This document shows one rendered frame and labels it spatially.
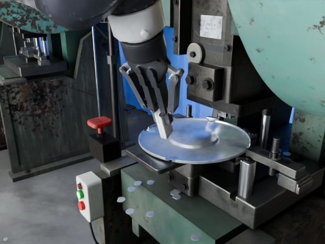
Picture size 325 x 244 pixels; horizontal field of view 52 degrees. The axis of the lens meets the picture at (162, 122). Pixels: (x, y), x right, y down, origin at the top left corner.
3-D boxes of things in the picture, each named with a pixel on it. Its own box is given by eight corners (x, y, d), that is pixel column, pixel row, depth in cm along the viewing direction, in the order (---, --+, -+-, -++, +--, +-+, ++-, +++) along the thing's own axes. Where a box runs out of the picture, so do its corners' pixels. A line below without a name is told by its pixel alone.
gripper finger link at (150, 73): (155, 57, 60) (162, 57, 60) (168, 104, 67) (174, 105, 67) (144, 69, 58) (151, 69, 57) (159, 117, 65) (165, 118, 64)
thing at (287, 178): (298, 194, 77) (305, 155, 74) (241, 166, 90) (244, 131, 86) (312, 186, 81) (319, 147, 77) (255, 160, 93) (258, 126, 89)
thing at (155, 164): (157, 220, 77) (157, 169, 73) (125, 193, 88) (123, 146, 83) (230, 184, 92) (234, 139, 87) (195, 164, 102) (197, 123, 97)
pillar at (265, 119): (263, 149, 93) (269, 101, 88) (257, 146, 94) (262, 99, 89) (268, 147, 94) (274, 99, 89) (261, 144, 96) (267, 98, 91)
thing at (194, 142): (168, 115, 106) (168, 113, 106) (260, 128, 94) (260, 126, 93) (116, 150, 82) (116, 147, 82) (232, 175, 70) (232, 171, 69)
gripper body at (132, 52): (108, 42, 55) (123, 87, 61) (151, 47, 51) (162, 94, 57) (131, 21, 60) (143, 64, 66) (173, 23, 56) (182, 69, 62)
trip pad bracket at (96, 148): (106, 196, 109) (102, 142, 102) (92, 184, 116) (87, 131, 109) (122, 190, 112) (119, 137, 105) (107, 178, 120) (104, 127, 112)
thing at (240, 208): (253, 230, 75) (255, 208, 73) (139, 157, 108) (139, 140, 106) (321, 185, 92) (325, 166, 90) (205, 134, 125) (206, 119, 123)
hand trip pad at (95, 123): (96, 147, 105) (94, 125, 103) (87, 141, 110) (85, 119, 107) (115, 141, 109) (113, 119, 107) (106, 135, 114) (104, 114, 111)
